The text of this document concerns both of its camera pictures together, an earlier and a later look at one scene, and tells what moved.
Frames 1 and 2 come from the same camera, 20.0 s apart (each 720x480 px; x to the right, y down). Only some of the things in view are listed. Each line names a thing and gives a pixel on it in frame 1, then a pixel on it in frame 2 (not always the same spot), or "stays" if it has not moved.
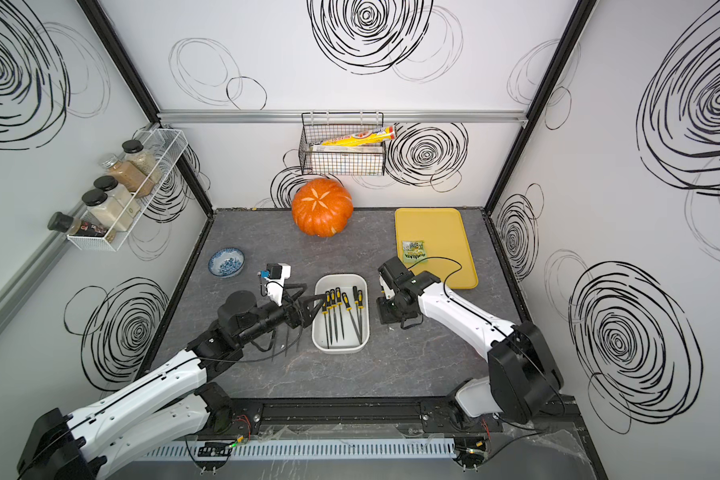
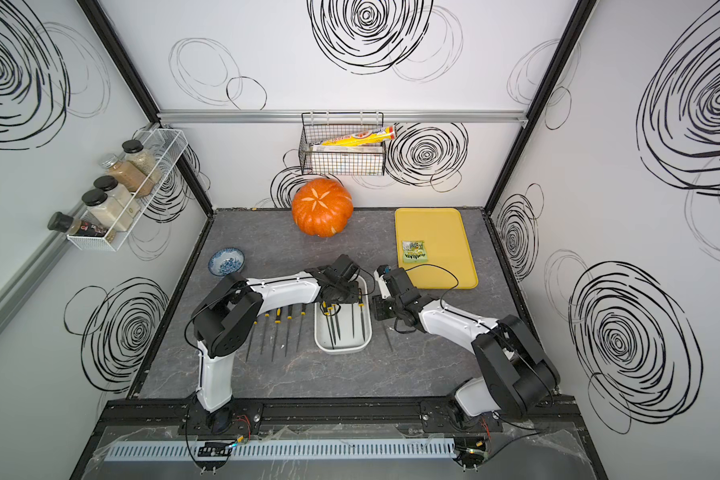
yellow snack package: [368, 136] stays
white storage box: [342, 325] stays
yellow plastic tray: [449, 255] stays
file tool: [334, 306] -> [324, 305]
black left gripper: [301, 318] -> [354, 293]
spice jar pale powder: [107, 210] stays
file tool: [349, 308] -> [386, 334]
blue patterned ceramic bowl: [226, 262] stays
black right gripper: [384, 315] stays
